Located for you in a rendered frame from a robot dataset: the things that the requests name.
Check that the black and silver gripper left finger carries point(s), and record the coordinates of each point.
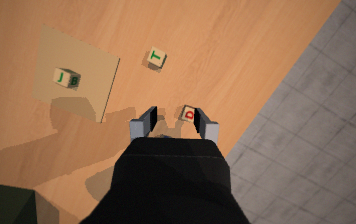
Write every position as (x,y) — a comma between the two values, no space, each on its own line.
(142,126)

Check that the tan flat mat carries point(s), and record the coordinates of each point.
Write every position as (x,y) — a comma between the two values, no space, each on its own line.
(96,67)

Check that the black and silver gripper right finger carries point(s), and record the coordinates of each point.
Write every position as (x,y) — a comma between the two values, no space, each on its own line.
(205,127)

